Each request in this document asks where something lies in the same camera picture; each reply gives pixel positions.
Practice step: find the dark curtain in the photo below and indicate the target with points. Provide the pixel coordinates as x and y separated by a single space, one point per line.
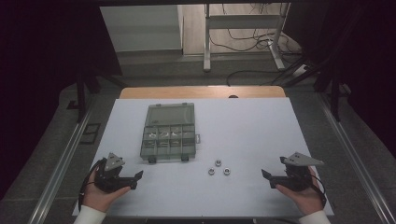
367 62
37 77

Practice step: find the white metal desk frame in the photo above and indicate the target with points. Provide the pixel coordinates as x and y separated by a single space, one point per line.
243 21

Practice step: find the person's left hand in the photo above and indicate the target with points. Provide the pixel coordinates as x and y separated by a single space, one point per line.
99 199

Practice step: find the silver metal nut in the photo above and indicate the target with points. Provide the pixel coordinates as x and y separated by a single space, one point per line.
218 162
226 171
211 171

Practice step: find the aluminium rail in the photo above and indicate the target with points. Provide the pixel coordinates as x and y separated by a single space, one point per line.
358 155
59 171

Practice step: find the clear plastic compartment box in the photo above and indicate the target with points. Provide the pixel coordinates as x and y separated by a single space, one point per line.
169 124

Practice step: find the white cabinet panel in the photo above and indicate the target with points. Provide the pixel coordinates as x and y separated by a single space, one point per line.
140 28

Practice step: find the black metal stand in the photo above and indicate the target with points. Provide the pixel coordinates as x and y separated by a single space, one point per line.
81 93
334 93

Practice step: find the black table grommet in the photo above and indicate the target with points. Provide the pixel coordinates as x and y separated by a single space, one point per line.
233 96

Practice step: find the wooden table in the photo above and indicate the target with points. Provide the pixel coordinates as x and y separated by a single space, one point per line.
202 92

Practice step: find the white power strip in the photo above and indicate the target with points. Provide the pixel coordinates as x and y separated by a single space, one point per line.
299 70

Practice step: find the pile of small metal parts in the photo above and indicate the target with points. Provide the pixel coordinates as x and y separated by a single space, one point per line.
163 138

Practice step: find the person's right hand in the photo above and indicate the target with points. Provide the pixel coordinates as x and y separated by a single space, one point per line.
308 200

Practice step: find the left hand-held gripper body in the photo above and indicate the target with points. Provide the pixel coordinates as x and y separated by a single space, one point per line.
107 180

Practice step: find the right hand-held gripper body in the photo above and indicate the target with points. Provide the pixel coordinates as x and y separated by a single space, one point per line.
299 179

